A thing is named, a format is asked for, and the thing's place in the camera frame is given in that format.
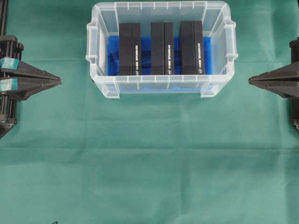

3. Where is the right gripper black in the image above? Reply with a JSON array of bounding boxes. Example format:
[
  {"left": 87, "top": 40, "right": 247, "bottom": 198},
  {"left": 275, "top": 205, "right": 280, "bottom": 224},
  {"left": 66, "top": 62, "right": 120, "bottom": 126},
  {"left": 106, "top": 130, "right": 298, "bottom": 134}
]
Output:
[{"left": 248, "top": 37, "right": 299, "bottom": 128}]

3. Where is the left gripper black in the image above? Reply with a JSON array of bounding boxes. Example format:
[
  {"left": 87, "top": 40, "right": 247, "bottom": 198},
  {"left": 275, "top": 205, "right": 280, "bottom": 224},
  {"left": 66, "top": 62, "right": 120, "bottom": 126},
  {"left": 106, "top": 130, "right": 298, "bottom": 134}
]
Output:
[{"left": 0, "top": 35, "right": 62, "bottom": 126}]

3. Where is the black box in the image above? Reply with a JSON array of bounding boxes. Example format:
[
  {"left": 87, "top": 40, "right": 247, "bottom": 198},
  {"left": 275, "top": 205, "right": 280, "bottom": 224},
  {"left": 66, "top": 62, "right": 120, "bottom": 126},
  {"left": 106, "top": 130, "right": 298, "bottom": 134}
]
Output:
[
  {"left": 119, "top": 23, "right": 142, "bottom": 76},
  {"left": 179, "top": 21, "right": 205, "bottom": 75},
  {"left": 151, "top": 21, "right": 174, "bottom": 75}
]

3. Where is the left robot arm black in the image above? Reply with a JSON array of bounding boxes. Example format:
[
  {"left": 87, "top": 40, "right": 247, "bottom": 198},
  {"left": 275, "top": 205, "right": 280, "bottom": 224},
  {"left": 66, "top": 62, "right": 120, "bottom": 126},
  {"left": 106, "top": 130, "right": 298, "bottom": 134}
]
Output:
[{"left": 0, "top": 0, "right": 62, "bottom": 132}]

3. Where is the blue liner inside case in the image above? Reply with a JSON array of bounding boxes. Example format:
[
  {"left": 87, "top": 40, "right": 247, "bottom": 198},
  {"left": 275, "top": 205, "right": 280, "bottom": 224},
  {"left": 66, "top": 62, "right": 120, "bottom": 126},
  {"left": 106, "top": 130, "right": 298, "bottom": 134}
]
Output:
[{"left": 107, "top": 36, "right": 213, "bottom": 93}]

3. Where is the clear plastic storage case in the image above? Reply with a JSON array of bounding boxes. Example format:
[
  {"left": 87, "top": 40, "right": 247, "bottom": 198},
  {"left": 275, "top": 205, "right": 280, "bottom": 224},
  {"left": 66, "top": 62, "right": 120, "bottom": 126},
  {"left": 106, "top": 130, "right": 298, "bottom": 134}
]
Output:
[{"left": 86, "top": 1, "right": 238, "bottom": 98}]

